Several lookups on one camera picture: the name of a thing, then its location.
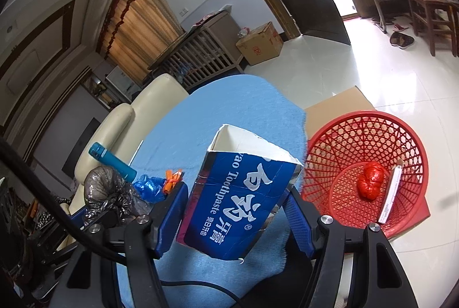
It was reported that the silver plastic bag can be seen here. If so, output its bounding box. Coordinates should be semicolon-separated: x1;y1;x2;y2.
83;166;155;222

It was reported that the black television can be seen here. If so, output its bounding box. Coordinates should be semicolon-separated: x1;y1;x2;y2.
62;117;101;179

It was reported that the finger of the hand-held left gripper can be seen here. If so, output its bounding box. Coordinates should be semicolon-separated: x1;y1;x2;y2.
70;208;108;233

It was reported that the blue fuzzy table cloth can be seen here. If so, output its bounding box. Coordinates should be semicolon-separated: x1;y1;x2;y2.
116;74;309;308

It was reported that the cream leather sofa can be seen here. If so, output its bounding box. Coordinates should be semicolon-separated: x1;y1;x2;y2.
68;73;190;251

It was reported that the white appliance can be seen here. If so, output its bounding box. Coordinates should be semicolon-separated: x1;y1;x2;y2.
106;66;142;100

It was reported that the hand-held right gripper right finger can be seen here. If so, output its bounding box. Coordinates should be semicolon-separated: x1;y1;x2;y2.
283;186;420;308

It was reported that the orange plastic wrapper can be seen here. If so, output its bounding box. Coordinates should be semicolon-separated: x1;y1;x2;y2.
162;169;184;194

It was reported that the brown cardboard box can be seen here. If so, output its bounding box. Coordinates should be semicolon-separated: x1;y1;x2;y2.
236;22;284;66

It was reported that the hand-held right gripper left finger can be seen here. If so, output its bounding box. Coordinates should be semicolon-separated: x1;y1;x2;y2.
48;182;189;308

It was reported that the black cable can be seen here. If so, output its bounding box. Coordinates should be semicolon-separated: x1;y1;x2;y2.
0;137;124;264

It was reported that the flat cardboard sheet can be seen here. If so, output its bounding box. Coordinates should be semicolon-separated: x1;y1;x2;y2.
304;86;376;144

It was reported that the white narrow paper box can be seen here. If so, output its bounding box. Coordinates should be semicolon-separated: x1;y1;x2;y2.
377;157;404;224

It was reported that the wooden slatted crib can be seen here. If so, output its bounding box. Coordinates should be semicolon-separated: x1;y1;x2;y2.
149;11;244;91

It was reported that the red crumpled wrapper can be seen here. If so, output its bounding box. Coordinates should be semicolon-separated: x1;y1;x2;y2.
357;162;386;201

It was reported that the blue stick-shaped object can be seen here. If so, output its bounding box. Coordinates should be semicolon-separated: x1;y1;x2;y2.
89;142;137;181

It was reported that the dark slipper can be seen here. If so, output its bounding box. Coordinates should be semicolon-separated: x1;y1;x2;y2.
390;32;415;49

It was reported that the red plastic basket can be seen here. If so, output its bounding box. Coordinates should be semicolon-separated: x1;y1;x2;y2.
300;110;431;240

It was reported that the tan curtain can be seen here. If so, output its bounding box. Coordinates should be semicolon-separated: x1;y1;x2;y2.
96;0;185;71

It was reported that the blue white toothpaste box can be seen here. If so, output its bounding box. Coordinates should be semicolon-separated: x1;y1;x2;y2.
176;124;305;261

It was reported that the wooden stool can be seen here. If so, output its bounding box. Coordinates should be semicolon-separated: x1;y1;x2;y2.
403;0;459;57

